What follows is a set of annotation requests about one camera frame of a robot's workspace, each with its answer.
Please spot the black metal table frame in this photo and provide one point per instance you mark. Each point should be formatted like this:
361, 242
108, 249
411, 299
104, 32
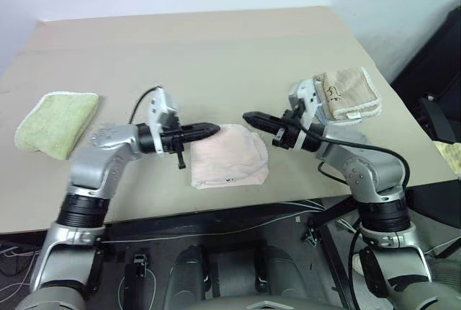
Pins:
335, 266

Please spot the black side cabinet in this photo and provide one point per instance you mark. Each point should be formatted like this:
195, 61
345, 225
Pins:
443, 57

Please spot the black office chair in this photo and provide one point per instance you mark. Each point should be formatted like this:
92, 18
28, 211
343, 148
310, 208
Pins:
437, 119

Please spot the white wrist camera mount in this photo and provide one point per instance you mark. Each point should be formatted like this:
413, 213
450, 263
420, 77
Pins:
162, 106
306, 92

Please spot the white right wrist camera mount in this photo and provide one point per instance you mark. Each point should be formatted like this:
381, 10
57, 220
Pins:
306, 92

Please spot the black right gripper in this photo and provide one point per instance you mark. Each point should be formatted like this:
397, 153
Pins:
288, 131

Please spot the green folded towel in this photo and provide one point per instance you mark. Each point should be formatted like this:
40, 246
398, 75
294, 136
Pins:
54, 122

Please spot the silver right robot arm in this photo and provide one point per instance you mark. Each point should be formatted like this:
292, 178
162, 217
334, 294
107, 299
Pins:
360, 169

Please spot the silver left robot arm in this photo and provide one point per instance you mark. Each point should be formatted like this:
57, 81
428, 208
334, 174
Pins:
93, 166

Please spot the yellow-green patterned cloth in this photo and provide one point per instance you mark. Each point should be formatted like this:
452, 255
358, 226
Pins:
452, 156

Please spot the grey robot torso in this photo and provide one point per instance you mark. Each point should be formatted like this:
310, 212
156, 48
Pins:
266, 305

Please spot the pink fluffy towel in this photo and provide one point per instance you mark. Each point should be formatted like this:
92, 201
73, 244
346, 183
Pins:
230, 158

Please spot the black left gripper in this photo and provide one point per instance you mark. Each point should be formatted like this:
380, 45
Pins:
173, 140

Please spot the light blue folded towel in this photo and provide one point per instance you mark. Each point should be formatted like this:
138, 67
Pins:
323, 117

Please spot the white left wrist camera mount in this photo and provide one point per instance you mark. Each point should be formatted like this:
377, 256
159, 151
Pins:
162, 106

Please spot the dark grey rounded shape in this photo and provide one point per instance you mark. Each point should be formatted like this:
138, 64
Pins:
281, 270
189, 270

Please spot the beige folded towel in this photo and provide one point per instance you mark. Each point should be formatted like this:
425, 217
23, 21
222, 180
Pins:
353, 90

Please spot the metal table clamp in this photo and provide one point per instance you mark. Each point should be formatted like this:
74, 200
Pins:
310, 238

